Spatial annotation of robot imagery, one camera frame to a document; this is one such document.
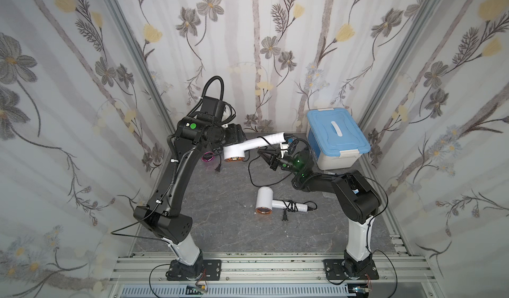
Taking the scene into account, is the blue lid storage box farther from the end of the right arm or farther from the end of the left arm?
the end of the left arm

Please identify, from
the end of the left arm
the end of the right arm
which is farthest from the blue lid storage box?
the end of the left arm

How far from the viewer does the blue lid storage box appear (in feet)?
3.05
